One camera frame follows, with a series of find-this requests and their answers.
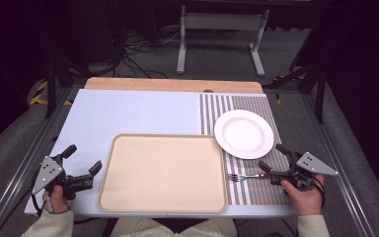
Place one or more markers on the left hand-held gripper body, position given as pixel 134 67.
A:
pixel 50 171

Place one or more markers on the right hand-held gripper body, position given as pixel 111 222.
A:
pixel 311 163

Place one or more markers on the yellow black floor tape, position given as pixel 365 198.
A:
pixel 39 95

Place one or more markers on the beige tray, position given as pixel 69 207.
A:
pixel 163 173

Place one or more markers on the striped woven placemat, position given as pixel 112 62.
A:
pixel 260 194

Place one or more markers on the metal fork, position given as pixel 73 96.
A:
pixel 243 177

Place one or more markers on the black stand leg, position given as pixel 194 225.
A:
pixel 50 92
pixel 320 98

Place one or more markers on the person's torso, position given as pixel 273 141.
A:
pixel 174 228

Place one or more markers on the person's right hand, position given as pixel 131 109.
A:
pixel 307 200

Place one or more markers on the aluminium rail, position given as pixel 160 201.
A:
pixel 23 171
pixel 339 164

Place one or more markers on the grey metal stand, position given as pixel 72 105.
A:
pixel 222 21

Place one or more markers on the white plate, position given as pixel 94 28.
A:
pixel 243 134

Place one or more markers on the person's left hand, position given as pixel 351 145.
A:
pixel 56 200

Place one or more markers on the wooden board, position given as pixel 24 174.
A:
pixel 171 85

